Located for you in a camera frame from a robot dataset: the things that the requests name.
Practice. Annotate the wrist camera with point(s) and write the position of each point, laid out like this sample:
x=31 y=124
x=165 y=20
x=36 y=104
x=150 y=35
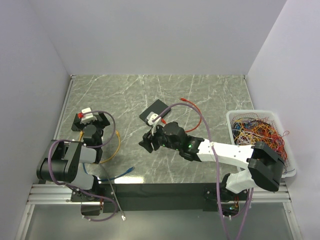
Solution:
x=153 y=120
x=86 y=116

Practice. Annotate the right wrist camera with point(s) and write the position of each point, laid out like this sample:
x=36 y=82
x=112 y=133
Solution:
x=153 y=120

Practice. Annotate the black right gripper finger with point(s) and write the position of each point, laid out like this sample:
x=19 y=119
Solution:
x=146 y=142
x=152 y=146

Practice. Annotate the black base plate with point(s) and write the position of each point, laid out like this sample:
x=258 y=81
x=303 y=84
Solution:
x=162 y=196

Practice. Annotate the black TP-Link network switch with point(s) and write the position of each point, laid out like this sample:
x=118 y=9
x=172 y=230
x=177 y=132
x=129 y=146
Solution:
x=76 y=124

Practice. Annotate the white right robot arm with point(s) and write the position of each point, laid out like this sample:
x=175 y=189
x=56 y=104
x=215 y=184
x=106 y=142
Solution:
x=261 y=166

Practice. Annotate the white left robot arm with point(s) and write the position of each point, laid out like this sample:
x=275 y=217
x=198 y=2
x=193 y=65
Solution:
x=63 y=161

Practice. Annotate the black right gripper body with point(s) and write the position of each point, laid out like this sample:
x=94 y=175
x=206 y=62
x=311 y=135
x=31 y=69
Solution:
x=159 y=135

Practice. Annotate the white plastic basket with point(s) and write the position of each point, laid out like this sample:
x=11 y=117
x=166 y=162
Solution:
x=248 y=126

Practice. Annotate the aluminium rail frame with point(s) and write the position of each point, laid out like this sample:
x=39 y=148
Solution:
x=199 y=101

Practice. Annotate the black Mercury network switch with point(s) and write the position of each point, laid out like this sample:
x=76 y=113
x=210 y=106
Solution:
x=155 y=108

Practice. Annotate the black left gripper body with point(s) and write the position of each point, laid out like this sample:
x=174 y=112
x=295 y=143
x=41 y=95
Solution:
x=102 y=123

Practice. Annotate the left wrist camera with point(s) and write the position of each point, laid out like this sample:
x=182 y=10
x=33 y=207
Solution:
x=86 y=116

